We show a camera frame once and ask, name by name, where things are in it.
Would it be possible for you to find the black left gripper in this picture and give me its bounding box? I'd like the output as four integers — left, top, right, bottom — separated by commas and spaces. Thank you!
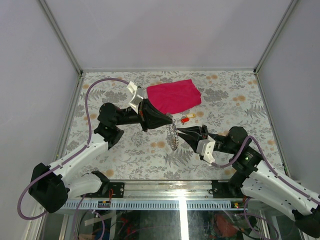
115, 97, 174, 132

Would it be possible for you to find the red tag key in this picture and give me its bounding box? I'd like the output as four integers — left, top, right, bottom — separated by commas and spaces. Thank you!
180, 117, 190, 124

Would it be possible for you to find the large metal keyring chain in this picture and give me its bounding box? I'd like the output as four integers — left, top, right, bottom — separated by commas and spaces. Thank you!
165, 113, 180, 151

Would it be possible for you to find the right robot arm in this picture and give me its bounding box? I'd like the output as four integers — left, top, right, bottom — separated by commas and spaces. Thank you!
178, 125, 320, 238

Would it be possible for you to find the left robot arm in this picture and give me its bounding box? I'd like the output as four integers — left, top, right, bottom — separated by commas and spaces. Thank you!
28, 99, 173, 213

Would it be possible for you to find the pink cloth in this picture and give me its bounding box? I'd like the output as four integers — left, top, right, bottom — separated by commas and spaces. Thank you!
146, 79, 202, 115

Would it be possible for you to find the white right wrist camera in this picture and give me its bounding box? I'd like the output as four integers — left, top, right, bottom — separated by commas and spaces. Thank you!
196, 139, 216, 165

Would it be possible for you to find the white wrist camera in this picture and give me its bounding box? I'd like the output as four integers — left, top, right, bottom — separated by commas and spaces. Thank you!
126, 81, 145, 114
196, 139, 216, 165

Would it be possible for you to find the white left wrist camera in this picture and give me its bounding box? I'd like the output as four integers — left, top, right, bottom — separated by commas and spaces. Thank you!
126, 81, 145, 114

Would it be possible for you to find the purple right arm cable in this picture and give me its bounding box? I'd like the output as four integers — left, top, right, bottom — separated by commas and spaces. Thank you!
211, 136, 320, 203

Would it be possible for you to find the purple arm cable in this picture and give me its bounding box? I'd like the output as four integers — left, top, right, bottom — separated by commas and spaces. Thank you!
16, 77, 131, 221
211, 136, 320, 203

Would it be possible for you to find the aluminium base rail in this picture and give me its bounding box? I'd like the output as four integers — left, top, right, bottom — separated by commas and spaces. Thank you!
60, 180, 244, 211

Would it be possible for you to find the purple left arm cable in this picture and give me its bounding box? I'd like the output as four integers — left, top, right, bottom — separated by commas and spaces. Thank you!
16, 77, 131, 221

